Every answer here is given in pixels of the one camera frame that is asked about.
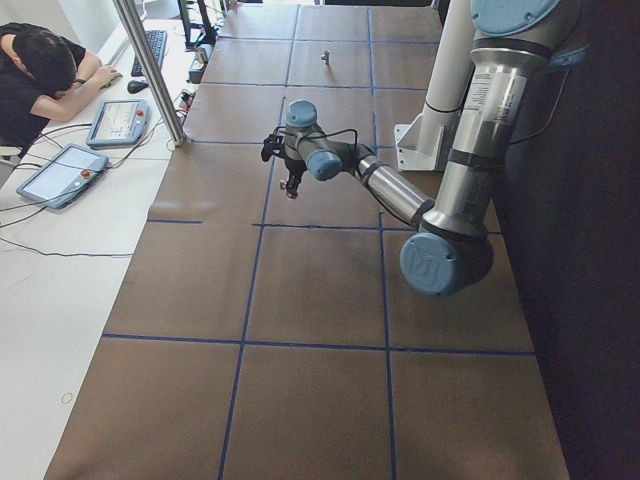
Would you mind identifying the person in black shirt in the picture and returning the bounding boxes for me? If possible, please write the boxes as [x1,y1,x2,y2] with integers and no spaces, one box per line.
[1,22,121,156]

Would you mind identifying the black keyboard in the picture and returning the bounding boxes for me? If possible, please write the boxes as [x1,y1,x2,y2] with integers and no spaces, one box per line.
[130,29,169,78]

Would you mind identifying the white mounting column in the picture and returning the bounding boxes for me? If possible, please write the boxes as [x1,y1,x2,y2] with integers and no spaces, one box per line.
[395,0,475,171]

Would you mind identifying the aluminium frame post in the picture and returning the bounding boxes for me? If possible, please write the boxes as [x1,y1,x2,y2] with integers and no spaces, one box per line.
[112,0,187,147]

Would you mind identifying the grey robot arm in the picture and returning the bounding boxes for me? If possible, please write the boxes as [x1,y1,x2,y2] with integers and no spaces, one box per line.
[262,1,587,297]

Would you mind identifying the far teach pendant tablet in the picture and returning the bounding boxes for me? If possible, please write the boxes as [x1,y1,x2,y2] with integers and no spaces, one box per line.
[86,99,149,149]

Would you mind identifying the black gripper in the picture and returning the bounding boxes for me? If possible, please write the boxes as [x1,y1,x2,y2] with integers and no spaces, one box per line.
[284,157,306,198]

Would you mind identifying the brown paper table cover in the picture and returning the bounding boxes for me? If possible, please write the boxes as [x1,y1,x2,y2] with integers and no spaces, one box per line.
[46,5,568,479]

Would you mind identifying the near teach pendant tablet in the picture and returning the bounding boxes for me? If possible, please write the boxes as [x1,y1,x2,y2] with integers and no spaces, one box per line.
[16,144,109,209]

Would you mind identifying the teach pendant tablet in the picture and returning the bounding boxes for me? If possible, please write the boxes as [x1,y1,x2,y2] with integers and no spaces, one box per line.
[16,144,109,209]
[86,99,149,149]

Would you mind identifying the black computer mouse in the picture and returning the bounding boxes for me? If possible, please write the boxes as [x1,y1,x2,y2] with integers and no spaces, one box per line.
[127,80,149,95]

